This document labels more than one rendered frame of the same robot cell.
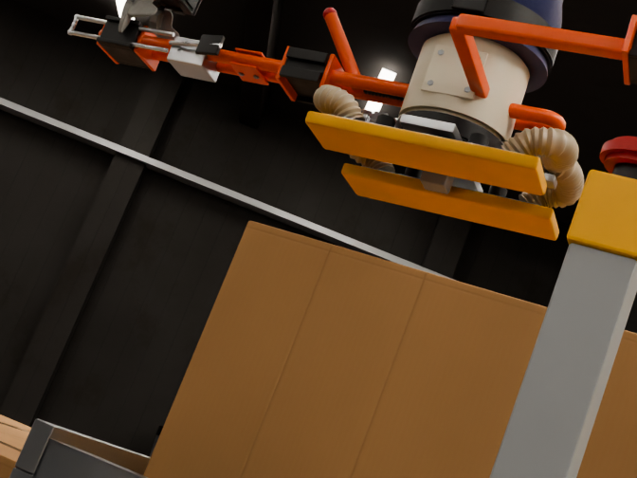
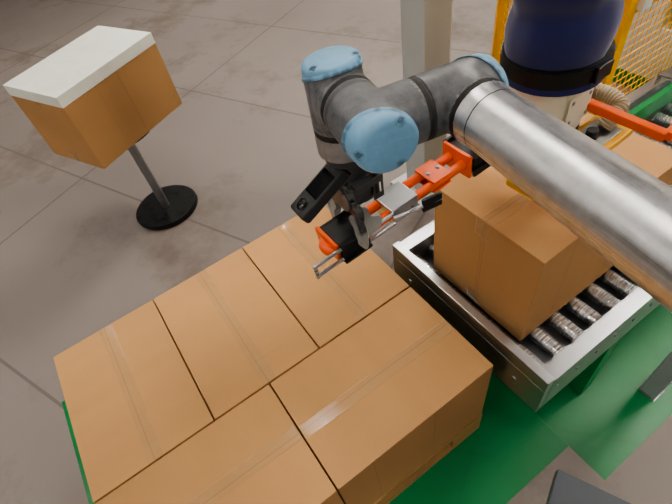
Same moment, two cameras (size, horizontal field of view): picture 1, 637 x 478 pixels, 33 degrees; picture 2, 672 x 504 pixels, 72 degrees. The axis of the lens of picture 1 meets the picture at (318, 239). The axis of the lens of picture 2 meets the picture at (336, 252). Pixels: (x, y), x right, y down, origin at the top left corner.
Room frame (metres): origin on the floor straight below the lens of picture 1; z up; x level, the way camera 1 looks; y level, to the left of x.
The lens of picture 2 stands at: (1.37, 0.92, 1.92)
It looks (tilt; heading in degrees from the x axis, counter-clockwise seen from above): 49 degrees down; 311
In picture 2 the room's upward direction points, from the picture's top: 13 degrees counter-clockwise
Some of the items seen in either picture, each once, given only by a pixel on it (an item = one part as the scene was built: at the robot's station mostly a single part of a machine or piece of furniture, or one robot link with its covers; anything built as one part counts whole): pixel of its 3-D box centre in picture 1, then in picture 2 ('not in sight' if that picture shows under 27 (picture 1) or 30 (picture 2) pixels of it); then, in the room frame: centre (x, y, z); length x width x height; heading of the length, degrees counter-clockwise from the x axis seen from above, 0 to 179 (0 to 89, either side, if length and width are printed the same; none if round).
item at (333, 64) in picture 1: (312, 78); (469, 151); (1.63, 0.10, 1.25); 0.10 x 0.08 x 0.06; 157
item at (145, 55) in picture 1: (131, 45); (343, 233); (1.77, 0.42, 1.23); 0.08 x 0.07 x 0.05; 67
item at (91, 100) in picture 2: not in sight; (101, 94); (3.66, -0.20, 0.82); 0.60 x 0.40 x 0.40; 93
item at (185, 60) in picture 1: (195, 59); (396, 203); (1.71, 0.30, 1.23); 0.07 x 0.07 x 0.04; 67
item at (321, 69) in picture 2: not in sight; (336, 93); (1.75, 0.40, 1.54); 0.10 x 0.09 x 0.12; 145
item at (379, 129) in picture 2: not in sight; (375, 123); (1.65, 0.46, 1.55); 0.12 x 0.12 x 0.09; 55
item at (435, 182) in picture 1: (439, 172); not in sight; (1.53, -0.13, 1.15); 0.04 x 0.04 x 0.05; 67
